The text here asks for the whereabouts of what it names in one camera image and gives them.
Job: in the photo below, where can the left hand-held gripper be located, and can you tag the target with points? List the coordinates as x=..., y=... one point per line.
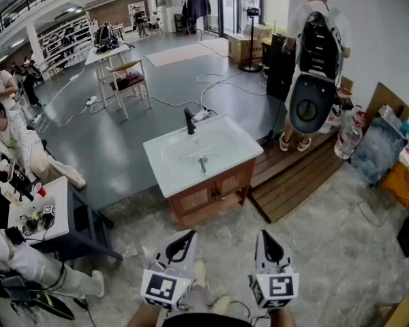
x=156, y=286

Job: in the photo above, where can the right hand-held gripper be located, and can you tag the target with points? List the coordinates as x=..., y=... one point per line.
x=279, y=286

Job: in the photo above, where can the person's right forearm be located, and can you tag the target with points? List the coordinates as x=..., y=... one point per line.
x=281, y=319

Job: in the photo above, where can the person's left forearm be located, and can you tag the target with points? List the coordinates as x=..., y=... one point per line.
x=143, y=317

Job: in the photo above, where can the person's left shoe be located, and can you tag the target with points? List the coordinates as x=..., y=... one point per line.
x=200, y=272

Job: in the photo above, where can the person's shoe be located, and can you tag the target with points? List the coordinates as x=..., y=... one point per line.
x=221, y=303
x=200, y=272

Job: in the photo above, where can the person's legs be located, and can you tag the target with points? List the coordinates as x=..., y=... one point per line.
x=199, y=298

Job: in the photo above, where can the wooden sink cabinet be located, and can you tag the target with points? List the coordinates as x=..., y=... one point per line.
x=208, y=199

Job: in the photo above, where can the person's right shoe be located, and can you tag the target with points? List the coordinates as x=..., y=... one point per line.
x=221, y=303

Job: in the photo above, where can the person's black shirt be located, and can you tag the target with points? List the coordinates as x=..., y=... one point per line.
x=208, y=321

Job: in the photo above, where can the wooden slatted platform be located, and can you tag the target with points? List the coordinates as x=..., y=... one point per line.
x=293, y=182

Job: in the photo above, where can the white ceramic sink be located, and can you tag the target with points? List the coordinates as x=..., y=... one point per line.
x=231, y=141

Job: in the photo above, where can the black faucet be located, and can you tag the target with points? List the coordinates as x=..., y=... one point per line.
x=190, y=123

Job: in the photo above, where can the unused hand-held gripper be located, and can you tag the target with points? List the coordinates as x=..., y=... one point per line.
x=48, y=216
x=29, y=225

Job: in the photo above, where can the large clear water bottle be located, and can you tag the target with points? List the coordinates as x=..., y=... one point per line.
x=360, y=118
x=347, y=140

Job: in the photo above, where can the light wooden chair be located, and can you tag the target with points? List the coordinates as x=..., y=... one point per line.
x=398, y=313

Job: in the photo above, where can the white power strip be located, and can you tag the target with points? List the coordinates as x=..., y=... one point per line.
x=91, y=100
x=202, y=115

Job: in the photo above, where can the orange bag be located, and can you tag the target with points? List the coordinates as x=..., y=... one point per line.
x=398, y=182

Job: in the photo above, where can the blue translucent plastic bag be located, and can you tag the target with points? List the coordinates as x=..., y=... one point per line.
x=378, y=148

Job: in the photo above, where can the red cup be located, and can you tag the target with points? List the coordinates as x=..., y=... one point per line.
x=40, y=190

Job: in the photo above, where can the wooden chair with white legs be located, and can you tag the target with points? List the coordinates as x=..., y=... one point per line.
x=127, y=80

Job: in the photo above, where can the plywood board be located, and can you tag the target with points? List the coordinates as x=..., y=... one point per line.
x=381, y=97

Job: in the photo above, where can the beige floor mat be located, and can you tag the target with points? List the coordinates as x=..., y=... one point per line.
x=216, y=46
x=180, y=54

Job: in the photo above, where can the cardboard box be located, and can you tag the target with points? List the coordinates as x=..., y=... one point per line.
x=238, y=48

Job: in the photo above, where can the tall white table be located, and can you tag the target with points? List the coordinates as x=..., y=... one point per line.
x=105, y=54

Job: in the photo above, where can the black and white backpack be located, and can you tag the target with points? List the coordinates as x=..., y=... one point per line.
x=318, y=46

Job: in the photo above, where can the white storage shelves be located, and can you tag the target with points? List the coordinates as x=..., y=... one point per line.
x=64, y=39

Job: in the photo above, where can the clothes rack with dark garments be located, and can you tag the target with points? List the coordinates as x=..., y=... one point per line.
x=197, y=7

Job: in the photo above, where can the black balcony railing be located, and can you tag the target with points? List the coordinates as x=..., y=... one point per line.
x=20, y=2

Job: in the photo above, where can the white table with dark frame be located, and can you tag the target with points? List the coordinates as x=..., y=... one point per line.
x=59, y=213

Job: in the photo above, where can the glass window wall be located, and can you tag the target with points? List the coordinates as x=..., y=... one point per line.
x=230, y=2

